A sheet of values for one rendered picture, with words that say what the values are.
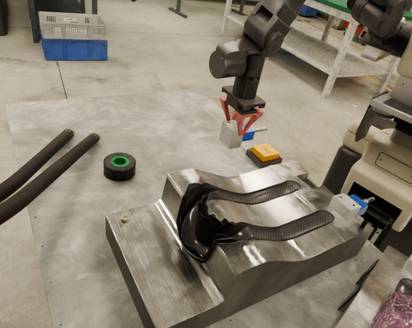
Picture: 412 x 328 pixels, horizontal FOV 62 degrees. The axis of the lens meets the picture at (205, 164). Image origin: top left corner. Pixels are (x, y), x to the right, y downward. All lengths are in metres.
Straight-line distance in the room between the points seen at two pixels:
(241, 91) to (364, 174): 0.56
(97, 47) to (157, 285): 3.37
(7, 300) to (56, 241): 0.95
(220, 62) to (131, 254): 0.41
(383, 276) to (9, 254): 1.53
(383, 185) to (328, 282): 0.49
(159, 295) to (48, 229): 0.30
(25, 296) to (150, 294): 1.12
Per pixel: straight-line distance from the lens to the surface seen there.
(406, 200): 1.19
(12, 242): 1.87
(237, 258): 0.57
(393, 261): 0.83
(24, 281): 1.72
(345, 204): 0.80
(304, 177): 0.90
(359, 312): 0.65
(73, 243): 0.74
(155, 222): 0.69
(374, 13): 1.03
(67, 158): 0.84
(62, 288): 0.68
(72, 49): 3.79
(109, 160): 0.89
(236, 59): 0.74
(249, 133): 0.88
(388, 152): 1.19
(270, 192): 0.80
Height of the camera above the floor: 1.36
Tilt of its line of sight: 35 degrees down
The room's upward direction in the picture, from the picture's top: 12 degrees clockwise
